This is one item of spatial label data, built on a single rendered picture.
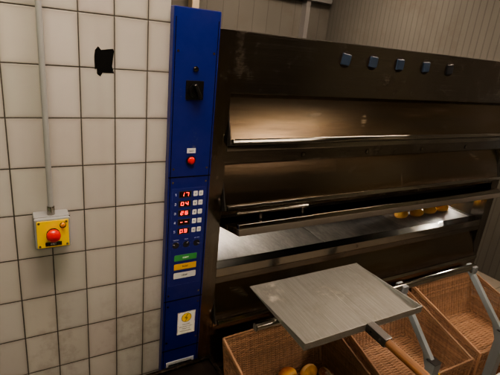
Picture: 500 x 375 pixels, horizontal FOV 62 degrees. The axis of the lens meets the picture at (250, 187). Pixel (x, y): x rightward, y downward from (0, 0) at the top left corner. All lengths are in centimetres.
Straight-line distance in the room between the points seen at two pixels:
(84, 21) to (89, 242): 70
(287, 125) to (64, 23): 84
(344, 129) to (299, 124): 23
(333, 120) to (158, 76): 77
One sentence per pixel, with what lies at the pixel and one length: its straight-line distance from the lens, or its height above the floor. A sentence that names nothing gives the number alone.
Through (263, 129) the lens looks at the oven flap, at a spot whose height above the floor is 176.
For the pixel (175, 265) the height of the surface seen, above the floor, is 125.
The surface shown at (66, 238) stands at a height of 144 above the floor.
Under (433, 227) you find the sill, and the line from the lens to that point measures 261.
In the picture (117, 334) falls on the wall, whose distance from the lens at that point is 175.
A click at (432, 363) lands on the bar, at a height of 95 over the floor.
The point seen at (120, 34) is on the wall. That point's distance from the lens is 138.
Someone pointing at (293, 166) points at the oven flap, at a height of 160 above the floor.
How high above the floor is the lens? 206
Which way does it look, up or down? 19 degrees down
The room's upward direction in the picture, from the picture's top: 6 degrees clockwise
